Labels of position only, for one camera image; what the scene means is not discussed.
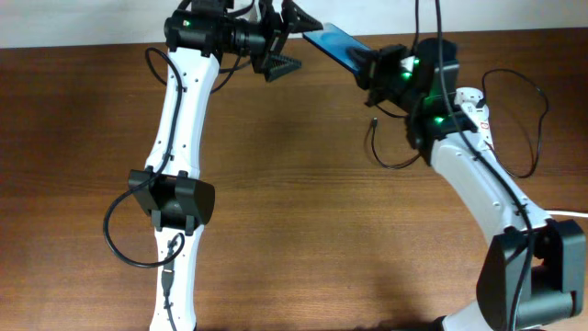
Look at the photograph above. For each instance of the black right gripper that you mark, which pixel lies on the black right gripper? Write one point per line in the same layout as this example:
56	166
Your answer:
374	67

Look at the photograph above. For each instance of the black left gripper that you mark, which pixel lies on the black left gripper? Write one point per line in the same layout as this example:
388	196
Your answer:
275	37

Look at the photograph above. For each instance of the blue Galaxy smartphone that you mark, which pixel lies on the blue Galaxy smartphone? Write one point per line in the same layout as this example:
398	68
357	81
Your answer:
339	46

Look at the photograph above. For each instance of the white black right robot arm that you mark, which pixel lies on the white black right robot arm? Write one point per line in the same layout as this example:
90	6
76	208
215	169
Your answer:
534	271

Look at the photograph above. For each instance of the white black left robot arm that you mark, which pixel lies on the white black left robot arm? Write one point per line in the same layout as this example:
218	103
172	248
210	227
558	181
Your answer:
168	188

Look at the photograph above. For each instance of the white USB charger adapter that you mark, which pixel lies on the white USB charger adapter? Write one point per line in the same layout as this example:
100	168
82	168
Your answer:
475	113

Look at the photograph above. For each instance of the white power strip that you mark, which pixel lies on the white power strip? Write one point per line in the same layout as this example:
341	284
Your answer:
469	99

